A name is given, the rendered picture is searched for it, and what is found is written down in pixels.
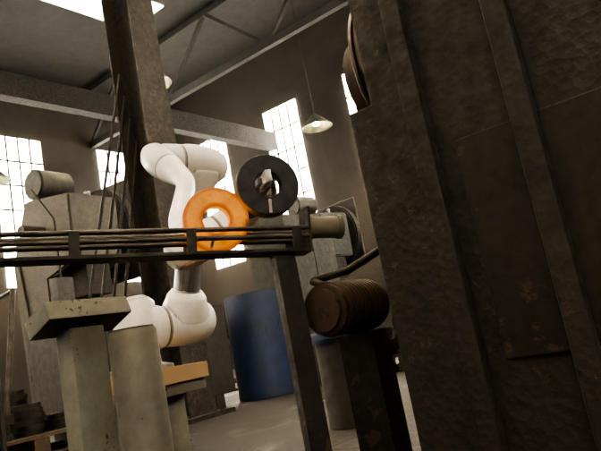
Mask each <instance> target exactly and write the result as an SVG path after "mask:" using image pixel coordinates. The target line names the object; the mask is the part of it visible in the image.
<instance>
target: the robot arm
mask: <svg viewBox="0 0 601 451"><path fill-rule="evenodd" d="M140 161H141V164H142V165H143V167H144V168H145V170H146V171H147V172H148V173H150V174H151V175H152V176H154V177H155V178H156V179H159V180H161V181H163V182H165V183H170V184H173V185H175V186H176V189H175V193H174V199H173V203H172V207H171V210H170V214H169V218H168V225H169V228H181V227H182V212H183V210H184V208H185V205H186V203H187V202H188V200H189V199H190V198H191V197H192V196H193V195H194V194H195V193H197V192H198V191H201V190H204V189H206V188H212V187H216V184H217V183H219V182H221V181H222V180H223V179H224V178H225V176H226V174H227V170H228V163H227V159H226V157H225V156H224V155H223V154H222V153H221V152H219V151H217V150H216V149H212V148H210V147H207V146H201V145H195V144H162V145H161V144H159V143H150V144H148V145H146V146H145V147H144V148H143V149H142V151H141V154H140ZM255 186H256V189H257V191H258V192H259V193H260V194H261V195H263V196H265V197H273V196H275V195H276V194H277V192H276V187H275V180H273V179H272V175H271V170H270V169H267V170H264V172H263V173H262V175H261V176H260V177H259V178H258V179H257V180H256V181H255ZM269 190H270V191H269ZM268 191H269V194H267V193H268ZM248 214H249V226H257V225H258V221H259V217H256V216H254V215H252V214H250V213H249V212H248ZM203 224H204V226H205V227H220V226H228V219H227V216H226V214H225V213H224V212H223V211H221V210H218V211H217V212H216V213H214V214H213V215H211V216H209V217H207V211H206V212H205V213H204V214H203ZM206 261H208V260H177V261H167V263H168V265H169V266H170V267H172V268H174V269H175V273H174V288H173V289H172V290H170V291H169V292H168V294H167V295H166V298H165V301H164V303H163V306H157V305H155V302H154V301H153V300H152V299H151V298H149V297H148V296H146V295H143V294H141V295H135V296H131V297H127V301H128V303H129V305H130V307H131V313H130V314H129V315H127V316H126V317H125V318H124V319H123V320H122V321H121V322H120V323H119V324H118V325H117V326H116V327H115V328H114V329H113V330H116V329H121V328H129V327H135V326H141V325H148V324H153V325H154V326H155V327H157V337H158V343H159V350H160V349H161V348H163V347H174V346H182V345H190V344H194V343H197V342H199V341H201V340H203V339H205V338H206V337H208V336H210V335H211V334H212V333H213V331H214V329H215V327H216V314H215V311H214V309H213V308H212V306H211V305H210V304H209V303H208V302H207V297H206V296H205V294H204V293H203V292H202V291H201V290H200V282H201V272H202V264H203V263H205V262H206Z"/></svg>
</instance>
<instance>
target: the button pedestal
mask: <svg viewBox="0 0 601 451"><path fill-rule="evenodd" d="M130 313H131V307H130V305H129V303H128V301H127V298H126V296H117V297H106V298H94V299H81V300H70V301H57V302H43V303H42V305H41V306H40V307H39V308H38V309H37V310H36V311H35V312H34V314H33V315H32V316H31V317H30V318H29V319H28V320H27V321H26V323H25V324H24V326H25V328H26V331H27V335H28V338H29V340H30V341H34V340H41V339H48V338H55V341H56V348H57V356H58V364H59V371H60V380H61V387H62V395H63V409H64V417H65V425H66V433H67V440H68V448H69V451H120V448H119V442H118V435H117V428H116V421H115V414H114V401H113V394H112V387H111V380H110V373H109V367H108V359H107V352H106V340H105V332H106V331H111V330H113V329H114V328H115V327H116V326H117V325H118V324H119V323H120V322H121V321H122V320H123V319H124V318H125V317H126V316H127V315H129V314H130Z"/></svg>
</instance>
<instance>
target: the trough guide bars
mask: <svg viewBox="0 0 601 451"><path fill-rule="evenodd" d="M285 230H291V231H285ZM301 230H309V225H259V226H220V227H181V228H142V229H104V230H64V231H26V232H0V253H6V252H34V251H69V260H72V259H77V260H78V259H79V258H80V255H81V251H88V250H116V249H145V248H173V247H183V251H187V254H188V255H198V250H197V242H204V241H235V240H242V241H241V242H240V243H239V244H238V245H256V244H285V248H294V251H303V243H302V238H309V233H305V234H302V233H301ZM251 231H269V232H251ZM215 232H247V233H246V234H241V235H208V236H197V234H196V233H215ZM180 233H186V236H185V235H184V234H180ZM110 234H130V235H110ZM80 235H95V236H80ZM40 236H61V237H40ZM5 237H26V238H5ZM265 239H270V240H265ZM175 242H179V243H175ZM115 243H119V244H115ZM84 244H89V245H84ZM54 245H59V246H54ZM24 246H29V247H24Z"/></svg>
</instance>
